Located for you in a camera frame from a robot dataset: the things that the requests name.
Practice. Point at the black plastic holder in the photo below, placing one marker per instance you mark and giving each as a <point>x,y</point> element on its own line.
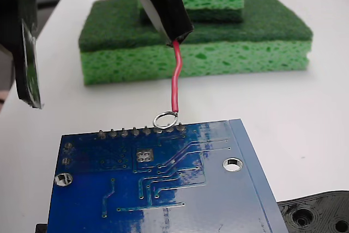
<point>313,214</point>

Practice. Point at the blue printed circuit board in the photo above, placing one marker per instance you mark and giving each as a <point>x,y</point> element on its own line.
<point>191,203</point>

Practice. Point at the large green scouring sponge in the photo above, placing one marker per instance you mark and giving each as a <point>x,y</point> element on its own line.
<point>231,58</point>

